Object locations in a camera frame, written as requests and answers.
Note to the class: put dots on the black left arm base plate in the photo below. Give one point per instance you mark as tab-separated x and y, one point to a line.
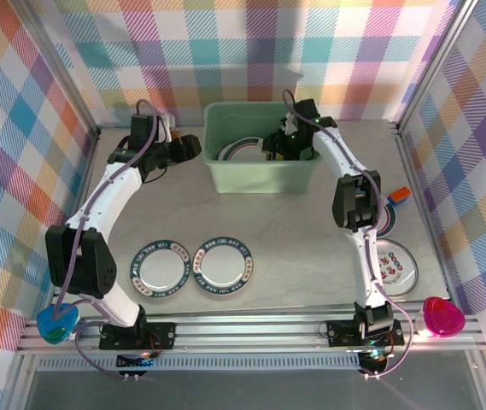
163	335

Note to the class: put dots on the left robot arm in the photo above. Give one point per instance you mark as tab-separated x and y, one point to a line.
93	265

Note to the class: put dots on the green plastic bin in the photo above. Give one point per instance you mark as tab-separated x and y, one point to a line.
264	177

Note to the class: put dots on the pink translucent dome button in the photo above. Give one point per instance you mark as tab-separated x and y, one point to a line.
442	318

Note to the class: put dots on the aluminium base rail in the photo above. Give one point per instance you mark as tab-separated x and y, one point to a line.
247	331

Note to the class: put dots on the orange and blue block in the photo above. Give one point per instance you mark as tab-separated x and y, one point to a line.
399	197

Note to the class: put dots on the white plate red characters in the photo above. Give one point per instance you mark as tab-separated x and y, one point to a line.
396	269

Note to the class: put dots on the white plate teal red bands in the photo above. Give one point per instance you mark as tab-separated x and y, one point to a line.
390	220
242	151

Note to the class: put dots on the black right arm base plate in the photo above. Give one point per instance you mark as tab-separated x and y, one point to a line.
338	333

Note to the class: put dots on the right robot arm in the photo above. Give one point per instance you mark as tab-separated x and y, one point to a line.
355	205

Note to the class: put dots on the blue translucent dome button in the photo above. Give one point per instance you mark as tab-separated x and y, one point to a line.
56	323

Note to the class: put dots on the white plate teal lettered rim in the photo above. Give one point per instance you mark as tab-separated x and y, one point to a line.
159	269
223	267

